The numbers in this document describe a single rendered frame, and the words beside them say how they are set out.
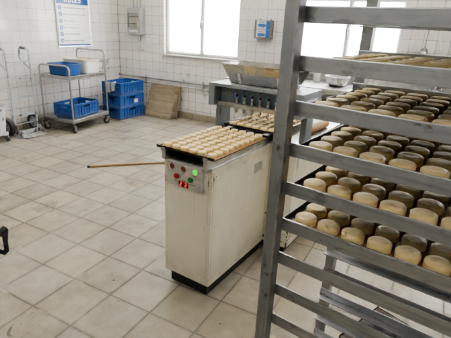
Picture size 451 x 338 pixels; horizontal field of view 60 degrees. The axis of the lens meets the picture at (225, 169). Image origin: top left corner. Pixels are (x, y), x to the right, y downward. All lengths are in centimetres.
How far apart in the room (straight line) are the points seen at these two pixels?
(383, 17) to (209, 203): 158
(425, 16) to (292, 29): 22
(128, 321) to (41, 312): 50
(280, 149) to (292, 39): 22
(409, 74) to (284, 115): 24
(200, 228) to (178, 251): 27
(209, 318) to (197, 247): 40
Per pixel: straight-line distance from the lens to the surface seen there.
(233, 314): 239
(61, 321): 245
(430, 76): 74
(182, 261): 246
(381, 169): 78
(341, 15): 78
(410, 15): 74
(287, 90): 79
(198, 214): 222
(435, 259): 89
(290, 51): 79
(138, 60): 737
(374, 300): 90
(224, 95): 286
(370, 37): 120
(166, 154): 221
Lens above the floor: 157
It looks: 20 degrees down
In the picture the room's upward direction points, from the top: 3 degrees clockwise
